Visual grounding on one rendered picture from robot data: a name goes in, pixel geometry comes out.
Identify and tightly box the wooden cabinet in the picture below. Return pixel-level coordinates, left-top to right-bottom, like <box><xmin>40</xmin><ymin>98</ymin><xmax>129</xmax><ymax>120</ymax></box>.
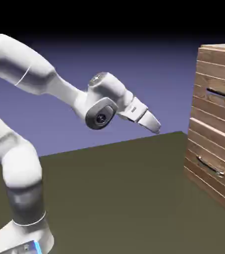
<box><xmin>183</xmin><ymin>43</ymin><xmax>225</xmax><ymax>221</ymax></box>

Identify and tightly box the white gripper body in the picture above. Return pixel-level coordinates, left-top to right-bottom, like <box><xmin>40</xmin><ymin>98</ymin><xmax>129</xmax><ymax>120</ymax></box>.
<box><xmin>137</xmin><ymin>110</ymin><xmax>162</xmax><ymax>135</ymax></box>

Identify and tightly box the dark metal drawer handle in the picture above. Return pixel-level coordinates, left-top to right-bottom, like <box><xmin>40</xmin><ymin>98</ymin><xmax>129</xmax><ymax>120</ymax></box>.
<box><xmin>196</xmin><ymin>155</ymin><xmax>225</xmax><ymax>177</ymax></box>
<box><xmin>206</xmin><ymin>87</ymin><xmax>225</xmax><ymax>101</ymax></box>

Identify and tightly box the wooden drawer front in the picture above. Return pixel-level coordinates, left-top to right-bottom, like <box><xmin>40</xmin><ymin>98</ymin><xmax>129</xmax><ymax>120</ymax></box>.
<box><xmin>190</xmin><ymin>47</ymin><xmax>225</xmax><ymax>144</ymax></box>
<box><xmin>183</xmin><ymin>117</ymin><xmax>225</xmax><ymax>220</ymax></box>

